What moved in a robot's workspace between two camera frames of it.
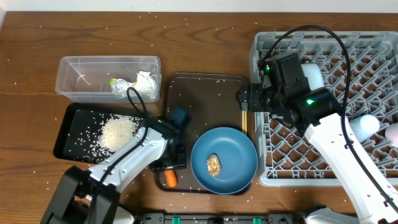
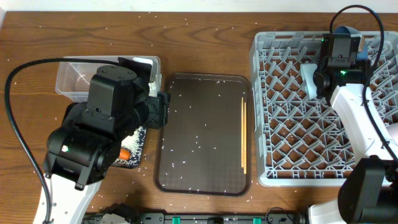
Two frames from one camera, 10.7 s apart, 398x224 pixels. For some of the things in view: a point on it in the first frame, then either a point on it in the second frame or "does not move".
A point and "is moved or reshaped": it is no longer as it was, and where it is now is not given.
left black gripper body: (170, 162) to (158, 110)
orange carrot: (170, 175) is moved or reshaped
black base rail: (222, 218) does not move
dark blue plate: (238, 158) to (362, 51)
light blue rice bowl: (314, 75) does not move
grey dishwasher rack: (362, 70) does not move
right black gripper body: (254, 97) to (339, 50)
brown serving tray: (210, 99) does not move
